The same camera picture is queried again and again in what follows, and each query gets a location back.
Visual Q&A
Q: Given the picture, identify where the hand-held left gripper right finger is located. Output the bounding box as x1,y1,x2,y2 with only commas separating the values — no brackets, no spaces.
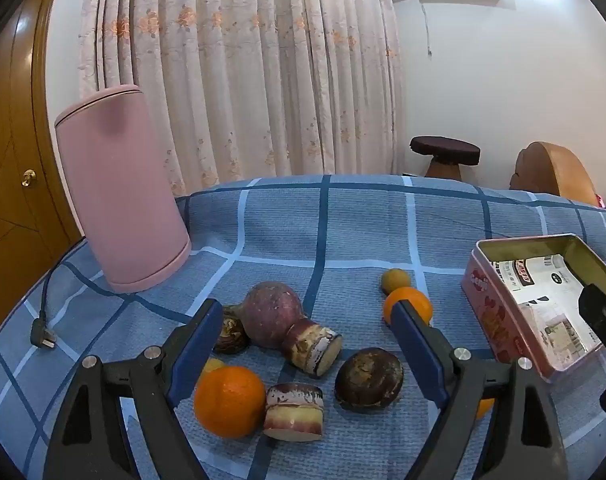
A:
389,300,569,480

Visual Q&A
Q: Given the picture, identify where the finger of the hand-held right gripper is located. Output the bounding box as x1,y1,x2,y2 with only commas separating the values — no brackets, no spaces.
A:
578,284,606,356

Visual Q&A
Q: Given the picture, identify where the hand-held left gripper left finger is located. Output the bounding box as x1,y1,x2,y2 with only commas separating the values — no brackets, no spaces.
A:
43,299,225,480

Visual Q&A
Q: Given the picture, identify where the dark brown round fruit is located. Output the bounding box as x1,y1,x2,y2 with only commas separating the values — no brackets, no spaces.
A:
334,347,405,413
213,305,251,356

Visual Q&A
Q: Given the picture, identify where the large orange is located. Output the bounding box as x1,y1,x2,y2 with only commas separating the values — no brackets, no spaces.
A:
194,366,267,439

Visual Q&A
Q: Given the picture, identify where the small yellow-brown round fruit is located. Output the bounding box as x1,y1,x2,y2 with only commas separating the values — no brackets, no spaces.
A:
381,268,412,295

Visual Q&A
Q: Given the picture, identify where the pink metal tin box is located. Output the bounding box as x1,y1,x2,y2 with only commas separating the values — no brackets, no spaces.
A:
460,233,606,383

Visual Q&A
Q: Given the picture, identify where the sugarcane piece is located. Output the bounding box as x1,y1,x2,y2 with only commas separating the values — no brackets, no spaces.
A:
283,320,344,376
263,382,325,442

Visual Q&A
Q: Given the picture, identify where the purple round fruit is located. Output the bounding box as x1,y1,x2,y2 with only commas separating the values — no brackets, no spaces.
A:
240,282,304,351

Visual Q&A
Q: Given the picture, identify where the blue plaid blanket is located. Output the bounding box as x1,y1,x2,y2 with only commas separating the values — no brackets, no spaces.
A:
0,174,606,480

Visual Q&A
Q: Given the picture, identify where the brown round-backed chair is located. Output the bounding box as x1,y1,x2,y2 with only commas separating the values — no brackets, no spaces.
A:
509,141,600,207

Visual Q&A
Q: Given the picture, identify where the pink cylinder container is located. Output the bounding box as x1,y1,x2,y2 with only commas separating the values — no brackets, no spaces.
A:
54,85,192,293

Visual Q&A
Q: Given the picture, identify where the round wooden stool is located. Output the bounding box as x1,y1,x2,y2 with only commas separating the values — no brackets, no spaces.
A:
409,136,481,179

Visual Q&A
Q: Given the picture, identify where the floral white curtain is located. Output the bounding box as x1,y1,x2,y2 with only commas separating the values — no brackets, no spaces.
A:
78,0,404,196

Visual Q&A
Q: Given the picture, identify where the wooden door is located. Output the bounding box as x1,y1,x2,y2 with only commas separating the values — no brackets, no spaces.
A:
0,0,84,351

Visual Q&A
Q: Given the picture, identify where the black power plug cable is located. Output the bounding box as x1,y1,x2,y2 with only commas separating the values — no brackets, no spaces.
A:
29,245,91,352

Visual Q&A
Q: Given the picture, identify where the air conditioner cable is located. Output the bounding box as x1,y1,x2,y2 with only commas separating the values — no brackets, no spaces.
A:
420,2,432,56

